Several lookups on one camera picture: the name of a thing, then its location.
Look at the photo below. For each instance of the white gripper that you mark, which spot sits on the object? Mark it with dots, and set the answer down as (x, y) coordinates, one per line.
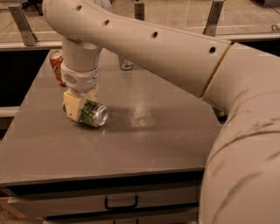
(80, 80)

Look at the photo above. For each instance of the green soda can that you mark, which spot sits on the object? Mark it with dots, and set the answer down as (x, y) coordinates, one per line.
(94, 114)

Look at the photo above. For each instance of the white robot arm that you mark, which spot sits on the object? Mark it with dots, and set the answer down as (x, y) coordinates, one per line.
(241, 183)

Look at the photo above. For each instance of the red Coca-Cola can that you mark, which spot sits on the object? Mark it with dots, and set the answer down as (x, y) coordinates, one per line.
(55, 60)

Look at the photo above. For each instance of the black office chair base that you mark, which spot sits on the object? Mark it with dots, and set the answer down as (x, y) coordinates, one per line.
(37, 4)

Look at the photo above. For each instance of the grey lower drawer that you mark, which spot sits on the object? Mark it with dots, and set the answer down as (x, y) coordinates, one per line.
(182, 215)

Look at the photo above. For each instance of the left metal railing bracket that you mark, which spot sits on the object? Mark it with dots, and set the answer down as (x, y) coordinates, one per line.
(25, 30)

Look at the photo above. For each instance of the metal railing bracket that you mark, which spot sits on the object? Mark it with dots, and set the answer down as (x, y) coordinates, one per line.
(213, 18)
(139, 11)
(25, 30)

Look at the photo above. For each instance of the black drawer handle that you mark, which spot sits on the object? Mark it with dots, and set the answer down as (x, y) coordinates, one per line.
(111, 204)

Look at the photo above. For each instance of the middle metal railing bracket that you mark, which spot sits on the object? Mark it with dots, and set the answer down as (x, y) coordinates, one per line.
(139, 11)

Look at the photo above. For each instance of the right metal railing bracket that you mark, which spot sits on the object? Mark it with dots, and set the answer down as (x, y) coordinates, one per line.
(213, 18)

